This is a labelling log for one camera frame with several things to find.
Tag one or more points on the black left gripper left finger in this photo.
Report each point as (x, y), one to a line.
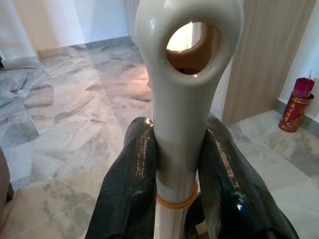
(129, 186)

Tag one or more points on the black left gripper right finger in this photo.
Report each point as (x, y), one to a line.
(231, 194)

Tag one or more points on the red incense stick tin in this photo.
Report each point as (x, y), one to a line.
(295, 112)

